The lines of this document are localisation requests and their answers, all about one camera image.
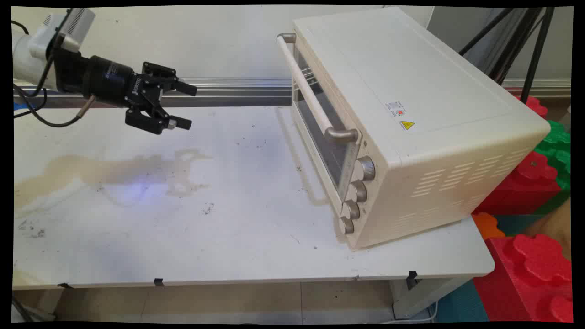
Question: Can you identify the white table leg frame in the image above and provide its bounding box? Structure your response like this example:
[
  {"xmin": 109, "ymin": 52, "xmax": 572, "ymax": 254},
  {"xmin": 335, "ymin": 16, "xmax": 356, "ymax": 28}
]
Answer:
[{"xmin": 391, "ymin": 274, "xmax": 473, "ymax": 319}]

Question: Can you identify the aluminium rail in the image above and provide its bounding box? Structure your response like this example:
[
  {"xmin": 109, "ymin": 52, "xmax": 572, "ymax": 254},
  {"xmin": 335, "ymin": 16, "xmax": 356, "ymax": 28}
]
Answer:
[{"xmin": 13, "ymin": 78, "xmax": 572, "ymax": 109}]

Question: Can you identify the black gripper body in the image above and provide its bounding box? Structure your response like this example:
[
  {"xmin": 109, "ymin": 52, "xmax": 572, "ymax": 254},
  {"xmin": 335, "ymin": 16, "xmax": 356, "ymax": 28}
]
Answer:
[{"xmin": 55, "ymin": 46, "xmax": 161, "ymax": 111}]

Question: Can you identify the green foam block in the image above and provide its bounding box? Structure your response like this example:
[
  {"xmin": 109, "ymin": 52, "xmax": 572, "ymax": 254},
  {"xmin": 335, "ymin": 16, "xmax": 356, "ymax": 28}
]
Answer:
[{"xmin": 534, "ymin": 120, "xmax": 572, "ymax": 215}]

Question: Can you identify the cream toaster oven body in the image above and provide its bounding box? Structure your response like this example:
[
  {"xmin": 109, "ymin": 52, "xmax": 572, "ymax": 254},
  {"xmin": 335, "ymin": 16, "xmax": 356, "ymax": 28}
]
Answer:
[{"xmin": 291, "ymin": 6, "xmax": 551, "ymax": 252}]

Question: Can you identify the large red foam block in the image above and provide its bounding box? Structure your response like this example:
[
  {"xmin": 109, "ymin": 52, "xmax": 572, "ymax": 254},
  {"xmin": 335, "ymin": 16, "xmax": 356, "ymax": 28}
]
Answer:
[{"xmin": 473, "ymin": 234, "xmax": 574, "ymax": 323}]

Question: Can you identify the teal floor mat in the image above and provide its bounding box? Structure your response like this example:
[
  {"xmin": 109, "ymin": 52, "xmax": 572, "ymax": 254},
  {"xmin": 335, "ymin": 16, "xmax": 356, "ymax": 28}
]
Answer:
[{"xmin": 434, "ymin": 279, "xmax": 489, "ymax": 323}]

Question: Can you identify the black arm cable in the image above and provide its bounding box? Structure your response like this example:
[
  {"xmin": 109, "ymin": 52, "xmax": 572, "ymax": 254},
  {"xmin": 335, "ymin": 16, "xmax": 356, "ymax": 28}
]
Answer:
[{"xmin": 11, "ymin": 21, "xmax": 64, "ymax": 119}]

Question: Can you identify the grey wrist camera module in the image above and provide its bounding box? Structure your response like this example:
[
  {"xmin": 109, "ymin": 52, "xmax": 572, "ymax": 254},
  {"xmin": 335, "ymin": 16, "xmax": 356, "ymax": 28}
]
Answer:
[{"xmin": 43, "ymin": 8, "xmax": 96, "ymax": 52}]

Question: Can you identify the black cable with metal plug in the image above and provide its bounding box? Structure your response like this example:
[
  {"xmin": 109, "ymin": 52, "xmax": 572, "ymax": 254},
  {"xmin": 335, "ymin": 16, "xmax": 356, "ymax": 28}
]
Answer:
[{"xmin": 13, "ymin": 85, "xmax": 96, "ymax": 127}]

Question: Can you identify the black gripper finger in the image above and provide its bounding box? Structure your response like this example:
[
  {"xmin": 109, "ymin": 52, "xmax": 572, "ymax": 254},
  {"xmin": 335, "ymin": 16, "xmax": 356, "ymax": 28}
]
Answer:
[
  {"xmin": 125, "ymin": 97, "xmax": 192, "ymax": 135},
  {"xmin": 143, "ymin": 62, "xmax": 198, "ymax": 96}
]

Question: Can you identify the small red foam block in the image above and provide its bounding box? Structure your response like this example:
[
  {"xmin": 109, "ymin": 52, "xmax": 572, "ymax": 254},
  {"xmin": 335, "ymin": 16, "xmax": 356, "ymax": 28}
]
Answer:
[{"xmin": 512, "ymin": 94, "xmax": 549, "ymax": 119}]

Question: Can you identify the large silver oven knob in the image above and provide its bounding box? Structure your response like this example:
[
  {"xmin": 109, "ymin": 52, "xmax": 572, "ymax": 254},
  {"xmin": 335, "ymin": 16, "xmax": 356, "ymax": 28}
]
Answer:
[{"xmin": 354, "ymin": 156, "xmax": 376, "ymax": 182}]

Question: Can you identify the orange foam block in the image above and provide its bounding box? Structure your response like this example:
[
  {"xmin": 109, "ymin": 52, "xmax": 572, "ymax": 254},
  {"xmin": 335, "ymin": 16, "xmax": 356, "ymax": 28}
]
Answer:
[{"xmin": 472, "ymin": 212, "xmax": 505, "ymax": 240}]

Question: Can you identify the teal foam block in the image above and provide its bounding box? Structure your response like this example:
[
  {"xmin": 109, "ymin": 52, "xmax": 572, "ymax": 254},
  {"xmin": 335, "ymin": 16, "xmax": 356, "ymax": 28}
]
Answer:
[{"xmin": 494, "ymin": 214, "xmax": 544, "ymax": 236}]

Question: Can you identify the black tripod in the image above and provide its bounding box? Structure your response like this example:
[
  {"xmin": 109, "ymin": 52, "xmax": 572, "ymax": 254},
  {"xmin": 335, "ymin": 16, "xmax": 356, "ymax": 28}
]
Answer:
[{"xmin": 458, "ymin": 7, "xmax": 556, "ymax": 103}]

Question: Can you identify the glass oven door with handle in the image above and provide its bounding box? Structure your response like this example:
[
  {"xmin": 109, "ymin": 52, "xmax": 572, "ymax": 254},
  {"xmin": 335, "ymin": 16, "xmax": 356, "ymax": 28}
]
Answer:
[{"xmin": 277, "ymin": 33, "xmax": 364, "ymax": 206}]

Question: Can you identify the white floor cable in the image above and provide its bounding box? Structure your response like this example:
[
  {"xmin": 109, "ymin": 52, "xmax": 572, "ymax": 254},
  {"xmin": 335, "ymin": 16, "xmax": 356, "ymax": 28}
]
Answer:
[{"xmin": 398, "ymin": 302, "xmax": 439, "ymax": 323}]

